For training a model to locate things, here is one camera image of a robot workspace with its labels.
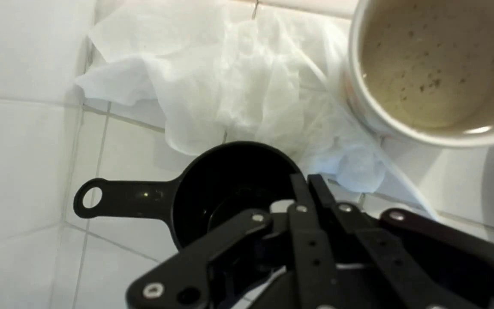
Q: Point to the small black pot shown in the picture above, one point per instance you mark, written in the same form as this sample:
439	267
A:
217	183

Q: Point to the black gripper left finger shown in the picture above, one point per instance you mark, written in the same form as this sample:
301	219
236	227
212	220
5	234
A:
308	258

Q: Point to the floral ceramic mug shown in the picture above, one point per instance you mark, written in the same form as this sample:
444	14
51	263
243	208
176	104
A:
428	63

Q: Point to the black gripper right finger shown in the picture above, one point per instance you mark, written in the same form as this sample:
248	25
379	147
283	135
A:
406	269

